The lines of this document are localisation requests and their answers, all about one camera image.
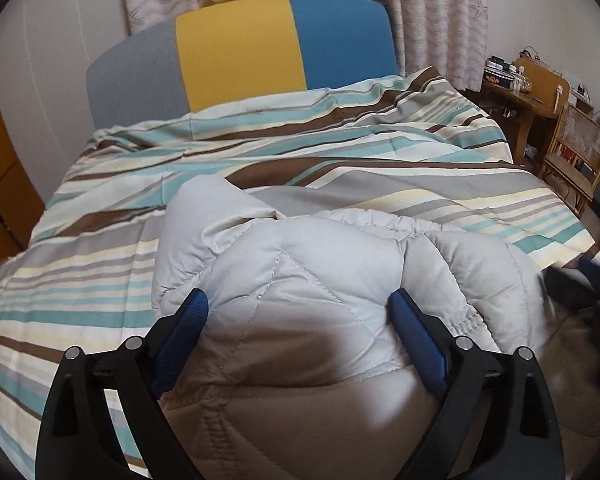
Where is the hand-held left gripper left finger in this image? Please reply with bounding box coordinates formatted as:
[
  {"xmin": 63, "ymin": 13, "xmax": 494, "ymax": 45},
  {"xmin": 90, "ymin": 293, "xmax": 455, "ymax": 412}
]
[{"xmin": 35, "ymin": 287, "xmax": 209, "ymax": 480}]

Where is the white quilted puffer jacket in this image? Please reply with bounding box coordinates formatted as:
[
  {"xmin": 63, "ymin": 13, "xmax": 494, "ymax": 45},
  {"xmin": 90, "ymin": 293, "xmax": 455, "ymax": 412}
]
[{"xmin": 152, "ymin": 175, "xmax": 548, "ymax": 480}]

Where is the brown wooden wardrobe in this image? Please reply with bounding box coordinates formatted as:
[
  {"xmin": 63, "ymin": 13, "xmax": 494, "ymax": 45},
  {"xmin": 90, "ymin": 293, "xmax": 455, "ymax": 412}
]
[{"xmin": 0, "ymin": 40, "xmax": 46, "ymax": 271}]

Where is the grey yellow blue headboard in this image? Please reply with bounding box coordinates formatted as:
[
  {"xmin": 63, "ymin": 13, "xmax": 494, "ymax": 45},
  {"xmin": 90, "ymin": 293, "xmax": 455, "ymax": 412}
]
[{"xmin": 86, "ymin": 0, "xmax": 400, "ymax": 128}]

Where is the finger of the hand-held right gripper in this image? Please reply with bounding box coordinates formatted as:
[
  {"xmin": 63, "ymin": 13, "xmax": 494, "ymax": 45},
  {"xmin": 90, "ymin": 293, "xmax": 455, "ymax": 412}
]
[{"xmin": 545, "ymin": 255, "xmax": 600, "ymax": 313}]

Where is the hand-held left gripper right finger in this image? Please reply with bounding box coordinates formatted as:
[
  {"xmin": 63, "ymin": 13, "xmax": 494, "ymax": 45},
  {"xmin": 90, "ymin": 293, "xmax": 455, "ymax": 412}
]
[{"xmin": 387, "ymin": 290, "xmax": 565, "ymax": 480}]

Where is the pink patterned curtain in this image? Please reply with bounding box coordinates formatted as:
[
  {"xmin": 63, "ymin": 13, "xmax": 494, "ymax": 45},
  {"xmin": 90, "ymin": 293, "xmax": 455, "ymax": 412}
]
[{"xmin": 121, "ymin": 0, "xmax": 491, "ymax": 93}]

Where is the rattan chair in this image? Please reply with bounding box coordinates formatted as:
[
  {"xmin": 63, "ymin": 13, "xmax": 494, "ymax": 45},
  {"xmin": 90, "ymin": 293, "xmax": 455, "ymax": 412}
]
[{"xmin": 542, "ymin": 102, "xmax": 600, "ymax": 221}]

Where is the wooden side table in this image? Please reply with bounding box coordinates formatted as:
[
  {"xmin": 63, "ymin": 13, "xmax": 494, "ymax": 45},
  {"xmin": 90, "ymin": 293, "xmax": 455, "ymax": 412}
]
[{"xmin": 480, "ymin": 57, "xmax": 571, "ymax": 161}]

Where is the striped bed blanket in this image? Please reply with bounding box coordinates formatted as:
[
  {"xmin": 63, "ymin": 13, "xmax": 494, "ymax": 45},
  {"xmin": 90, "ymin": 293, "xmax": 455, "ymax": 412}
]
[{"xmin": 0, "ymin": 65, "xmax": 596, "ymax": 480}]

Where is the dark patterned box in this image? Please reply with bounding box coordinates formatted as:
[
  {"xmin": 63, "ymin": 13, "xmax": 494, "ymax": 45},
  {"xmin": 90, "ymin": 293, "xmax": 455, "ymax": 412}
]
[{"xmin": 484, "ymin": 56, "xmax": 517, "ymax": 84}]

